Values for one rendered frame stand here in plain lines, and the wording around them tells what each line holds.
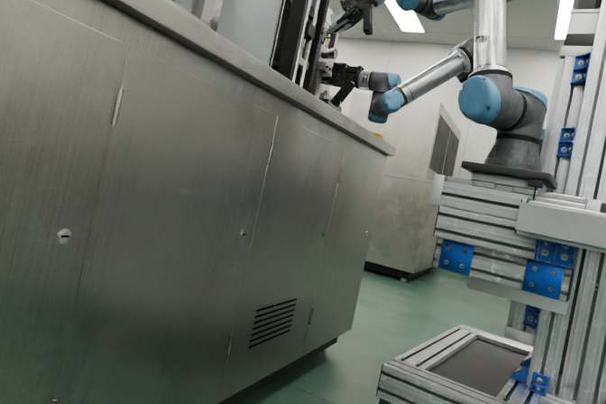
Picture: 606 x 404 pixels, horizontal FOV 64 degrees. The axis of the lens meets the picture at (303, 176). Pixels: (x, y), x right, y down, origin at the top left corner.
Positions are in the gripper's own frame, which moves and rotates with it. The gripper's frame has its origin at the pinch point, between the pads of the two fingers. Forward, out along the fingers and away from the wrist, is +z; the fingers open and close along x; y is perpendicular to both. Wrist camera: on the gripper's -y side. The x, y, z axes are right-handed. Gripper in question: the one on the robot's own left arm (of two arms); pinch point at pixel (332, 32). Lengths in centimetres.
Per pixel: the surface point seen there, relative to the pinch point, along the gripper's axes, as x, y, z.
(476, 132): -451, 29, -35
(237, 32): 34.8, 1.0, 23.5
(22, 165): 131, -65, 25
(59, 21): 130, -50, 12
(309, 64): 28.4, -21.2, 7.6
